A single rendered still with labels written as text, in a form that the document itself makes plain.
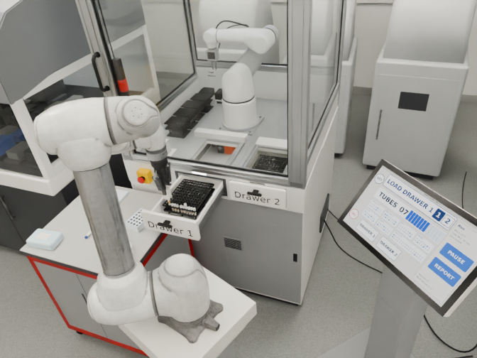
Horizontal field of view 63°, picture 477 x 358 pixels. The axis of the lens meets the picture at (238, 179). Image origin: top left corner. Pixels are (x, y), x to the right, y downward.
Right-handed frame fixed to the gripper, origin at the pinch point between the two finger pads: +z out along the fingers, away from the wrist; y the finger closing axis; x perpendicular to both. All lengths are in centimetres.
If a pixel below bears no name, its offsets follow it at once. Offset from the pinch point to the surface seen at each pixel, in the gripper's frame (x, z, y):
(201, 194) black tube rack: -11.2, 7.8, 11.6
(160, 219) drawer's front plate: -1.1, 6.8, -10.9
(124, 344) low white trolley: 24, 83, -37
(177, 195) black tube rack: -0.2, 7.9, 7.5
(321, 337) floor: -76, 98, 9
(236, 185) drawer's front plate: -26.1, 6.6, 21.2
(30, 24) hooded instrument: 75, -67, 26
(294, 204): -55, 13, 23
